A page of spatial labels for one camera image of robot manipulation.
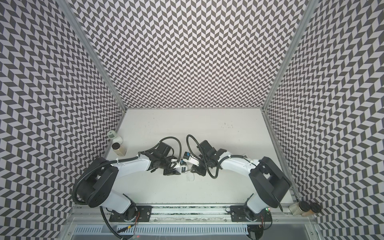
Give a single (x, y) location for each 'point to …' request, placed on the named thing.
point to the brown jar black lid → (314, 208)
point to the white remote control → (184, 168)
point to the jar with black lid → (119, 149)
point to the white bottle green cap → (112, 134)
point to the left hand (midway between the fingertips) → (178, 167)
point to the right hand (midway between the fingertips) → (194, 172)
